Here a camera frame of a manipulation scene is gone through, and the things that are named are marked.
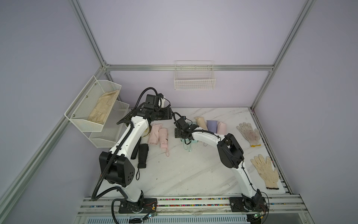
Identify white two-tier mesh shelf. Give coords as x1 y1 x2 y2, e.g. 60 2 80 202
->
64 77 129 148

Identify cream work glove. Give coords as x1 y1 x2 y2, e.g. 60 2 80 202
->
250 154 279 190

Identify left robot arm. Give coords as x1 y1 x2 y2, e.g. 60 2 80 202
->
91 91 172 213

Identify teal umbrella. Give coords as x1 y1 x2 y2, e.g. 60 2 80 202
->
181 139 198 152

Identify purple umbrella in sleeve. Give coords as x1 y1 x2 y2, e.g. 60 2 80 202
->
207 120 218 133

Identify black umbrella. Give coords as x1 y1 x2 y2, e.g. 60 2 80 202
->
136 144 149 180

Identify pink umbrella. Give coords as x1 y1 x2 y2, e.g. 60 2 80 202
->
159 128 170 157
216 121 227 135

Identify yellow umbrella in sleeve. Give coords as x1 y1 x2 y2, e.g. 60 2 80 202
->
195 117 208 131

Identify beige gloves in shelf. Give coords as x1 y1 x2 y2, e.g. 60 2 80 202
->
88 90 120 125

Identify white dotted work glove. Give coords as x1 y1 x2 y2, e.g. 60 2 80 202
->
236 122 261 147

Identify white wire wall basket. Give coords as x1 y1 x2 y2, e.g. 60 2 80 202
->
174 60 216 91

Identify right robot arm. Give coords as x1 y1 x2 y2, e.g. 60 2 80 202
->
172 112 269 215

